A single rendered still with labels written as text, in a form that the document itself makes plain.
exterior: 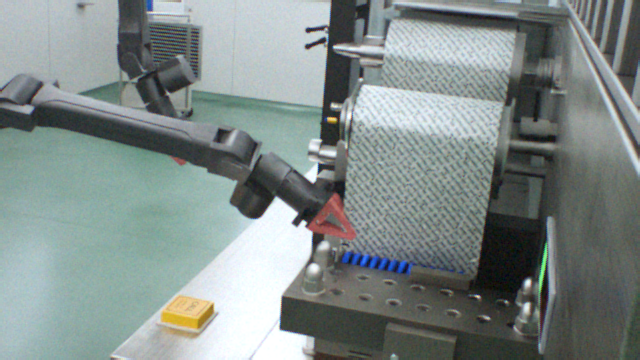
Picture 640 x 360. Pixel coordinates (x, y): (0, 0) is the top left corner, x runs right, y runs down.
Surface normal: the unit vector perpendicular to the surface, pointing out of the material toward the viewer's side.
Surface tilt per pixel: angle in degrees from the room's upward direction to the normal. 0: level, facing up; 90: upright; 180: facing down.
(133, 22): 80
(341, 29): 90
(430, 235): 90
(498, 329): 0
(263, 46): 90
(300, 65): 90
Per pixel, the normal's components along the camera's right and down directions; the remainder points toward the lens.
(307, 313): -0.26, 0.28
